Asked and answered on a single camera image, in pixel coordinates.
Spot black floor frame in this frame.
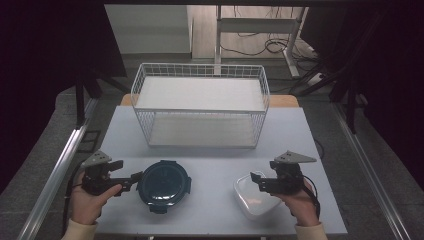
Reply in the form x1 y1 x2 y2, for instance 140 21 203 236
77 129 102 154

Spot white panel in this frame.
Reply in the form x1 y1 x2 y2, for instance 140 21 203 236
104 4 195 56

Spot black floor cables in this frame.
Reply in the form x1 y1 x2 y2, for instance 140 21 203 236
219 4 323 74

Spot wooden table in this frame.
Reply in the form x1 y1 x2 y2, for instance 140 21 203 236
119 93 300 109

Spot round dark blue lidded container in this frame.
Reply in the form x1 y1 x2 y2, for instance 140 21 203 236
136 159 193 215

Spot person's left hand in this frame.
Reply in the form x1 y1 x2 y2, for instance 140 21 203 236
69 181 123 226

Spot white rectangular lidded container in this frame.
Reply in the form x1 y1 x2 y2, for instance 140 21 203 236
232 170 284 221

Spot white power strip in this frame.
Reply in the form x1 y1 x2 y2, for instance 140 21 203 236
305 71 327 87

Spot white desk frame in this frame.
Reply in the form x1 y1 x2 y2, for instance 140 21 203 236
214 4 310 80

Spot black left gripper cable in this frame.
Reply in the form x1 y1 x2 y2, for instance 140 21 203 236
61 161 89 235

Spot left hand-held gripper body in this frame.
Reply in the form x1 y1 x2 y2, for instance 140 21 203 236
80 149 118 196

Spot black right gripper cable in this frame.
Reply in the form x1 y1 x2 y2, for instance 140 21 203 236
301 174 322 218

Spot thin black cable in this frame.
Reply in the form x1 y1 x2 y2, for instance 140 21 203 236
313 137 326 162

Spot black stand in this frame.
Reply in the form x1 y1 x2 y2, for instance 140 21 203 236
289 9 385 135
73 73 132 130

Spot white wire rack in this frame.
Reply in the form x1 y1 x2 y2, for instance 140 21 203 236
130 62 271 150

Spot metal rail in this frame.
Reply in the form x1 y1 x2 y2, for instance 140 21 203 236
16 97 100 240
330 100 413 240

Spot person's right hand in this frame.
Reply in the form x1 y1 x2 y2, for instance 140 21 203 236
271 179 322 228

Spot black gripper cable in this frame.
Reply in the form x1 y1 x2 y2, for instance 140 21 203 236
61 161 89 235
301 174 322 218

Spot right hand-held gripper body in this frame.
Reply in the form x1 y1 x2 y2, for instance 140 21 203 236
269 150 318 196

